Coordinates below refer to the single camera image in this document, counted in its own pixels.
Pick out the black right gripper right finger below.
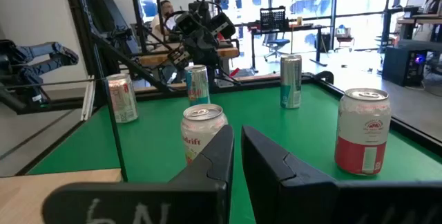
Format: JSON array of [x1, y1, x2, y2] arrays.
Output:
[[240, 124, 442, 224]]

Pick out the wooden top workbench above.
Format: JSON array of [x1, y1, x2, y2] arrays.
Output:
[[396, 8, 442, 50]]

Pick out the silver Diet Coke can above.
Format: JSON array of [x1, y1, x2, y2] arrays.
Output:
[[106, 73, 140, 124]]

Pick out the black plastic crate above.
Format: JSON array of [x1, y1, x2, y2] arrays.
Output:
[[259, 6, 287, 33]]

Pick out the blue silver Red Bull can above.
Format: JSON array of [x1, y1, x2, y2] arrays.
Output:
[[184, 64, 211, 107], [279, 54, 303, 110]]

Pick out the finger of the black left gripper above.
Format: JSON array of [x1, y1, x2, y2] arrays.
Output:
[[167, 48, 192, 70]]

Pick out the black desk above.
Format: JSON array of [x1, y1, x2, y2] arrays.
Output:
[[248, 23, 329, 75]]

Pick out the white red Spindrift can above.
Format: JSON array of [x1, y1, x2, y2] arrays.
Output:
[[180, 103, 229, 166], [334, 88, 392, 176]]

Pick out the blue office chair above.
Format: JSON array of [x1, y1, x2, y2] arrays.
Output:
[[263, 31, 291, 63]]

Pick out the black computer tower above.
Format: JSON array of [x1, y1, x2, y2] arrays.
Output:
[[381, 45, 428, 88]]

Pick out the black frame clamp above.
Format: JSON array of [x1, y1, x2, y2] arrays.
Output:
[[312, 70, 336, 85]]

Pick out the wooden table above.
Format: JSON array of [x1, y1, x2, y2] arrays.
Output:
[[137, 46, 241, 68]]

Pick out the black table frame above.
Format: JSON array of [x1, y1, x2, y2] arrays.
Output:
[[15, 0, 442, 176]]

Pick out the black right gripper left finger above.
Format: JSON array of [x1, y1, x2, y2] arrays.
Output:
[[41, 124, 236, 224]]

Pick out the black leaning panels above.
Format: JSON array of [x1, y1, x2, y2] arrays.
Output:
[[84, 0, 140, 78]]

